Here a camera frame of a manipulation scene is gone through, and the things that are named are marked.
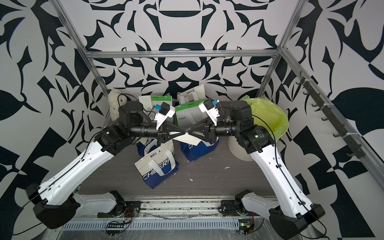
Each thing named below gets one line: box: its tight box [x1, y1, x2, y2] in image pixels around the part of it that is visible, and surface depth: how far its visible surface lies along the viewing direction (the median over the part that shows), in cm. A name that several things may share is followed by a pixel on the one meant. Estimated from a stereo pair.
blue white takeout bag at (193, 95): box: [177, 84, 206, 106], surface depth 92 cm
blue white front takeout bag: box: [134, 140, 180, 190], surface depth 71 cm
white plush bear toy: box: [107, 89, 128, 121], surface depth 98 cm
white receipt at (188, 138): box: [172, 132, 202, 146], surface depth 57 cm
